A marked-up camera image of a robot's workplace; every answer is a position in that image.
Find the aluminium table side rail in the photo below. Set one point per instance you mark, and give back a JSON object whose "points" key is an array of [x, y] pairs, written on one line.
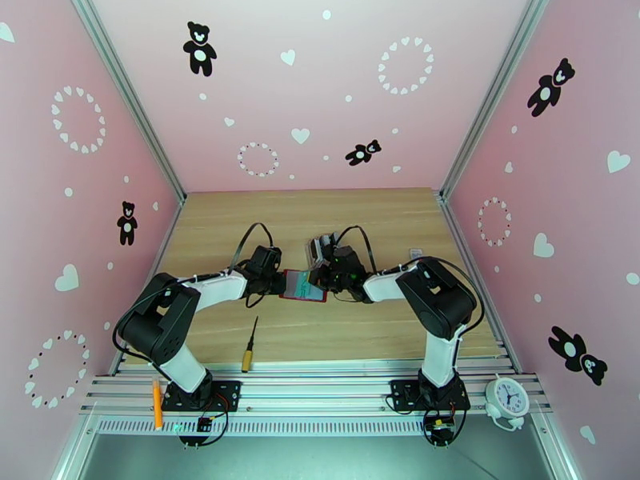
{"points": [[160, 253], [464, 253]]}

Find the small circuit board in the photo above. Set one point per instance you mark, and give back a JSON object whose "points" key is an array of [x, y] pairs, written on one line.
{"points": [[203, 423], [440, 428]]}

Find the white alarm clock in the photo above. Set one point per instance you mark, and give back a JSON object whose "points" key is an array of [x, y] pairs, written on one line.
{"points": [[507, 398]]}

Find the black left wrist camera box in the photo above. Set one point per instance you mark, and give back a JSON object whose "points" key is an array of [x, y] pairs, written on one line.
{"points": [[265, 261]]}

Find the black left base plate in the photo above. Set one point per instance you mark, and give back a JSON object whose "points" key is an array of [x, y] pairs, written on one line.
{"points": [[227, 391]]}

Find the orange pen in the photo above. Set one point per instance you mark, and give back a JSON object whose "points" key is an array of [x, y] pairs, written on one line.
{"points": [[158, 408]]}

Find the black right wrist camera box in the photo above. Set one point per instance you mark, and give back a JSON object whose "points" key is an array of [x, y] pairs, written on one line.
{"points": [[345, 256]]}

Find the left small circuit board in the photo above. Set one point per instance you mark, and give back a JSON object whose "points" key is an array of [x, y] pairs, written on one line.
{"points": [[203, 423]]}

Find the right small circuit board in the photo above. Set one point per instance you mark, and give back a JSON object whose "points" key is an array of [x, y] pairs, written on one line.
{"points": [[440, 428]]}

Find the aluminium frame post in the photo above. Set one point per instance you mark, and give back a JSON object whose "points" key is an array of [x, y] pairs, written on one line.
{"points": [[491, 93], [130, 93]]}

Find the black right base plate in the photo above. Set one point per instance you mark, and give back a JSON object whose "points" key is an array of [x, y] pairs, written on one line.
{"points": [[402, 393]]}

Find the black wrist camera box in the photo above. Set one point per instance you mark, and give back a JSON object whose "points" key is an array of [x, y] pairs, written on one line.
{"points": [[345, 256], [265, 261]]}

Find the aluminium rail platform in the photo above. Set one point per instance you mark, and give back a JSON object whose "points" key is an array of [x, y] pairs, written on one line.
{"points": [[325, 388]]}

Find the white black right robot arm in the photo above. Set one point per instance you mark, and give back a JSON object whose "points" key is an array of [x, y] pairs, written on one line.
{"points": [[385, 288]]}

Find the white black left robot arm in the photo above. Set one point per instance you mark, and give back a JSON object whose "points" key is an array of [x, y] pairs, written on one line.
{"points": [[220, 289]]}

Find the red card holder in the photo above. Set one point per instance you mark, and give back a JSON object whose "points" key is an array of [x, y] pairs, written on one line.
{"points": [[320, 296]]}

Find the teal plastic card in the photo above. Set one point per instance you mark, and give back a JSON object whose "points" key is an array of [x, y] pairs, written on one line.
{"points": [[300, 286]]}

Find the dark plastic card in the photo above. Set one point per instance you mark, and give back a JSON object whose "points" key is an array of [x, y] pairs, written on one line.
{"points": [[315, 247]]}

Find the clear acrylic card stand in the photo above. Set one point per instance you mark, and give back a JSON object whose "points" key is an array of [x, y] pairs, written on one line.
{"points": [[314, 253]]}

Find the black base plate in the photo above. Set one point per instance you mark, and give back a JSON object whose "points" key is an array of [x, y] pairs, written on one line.
{"points": [[227, 391], [402, 393]]}

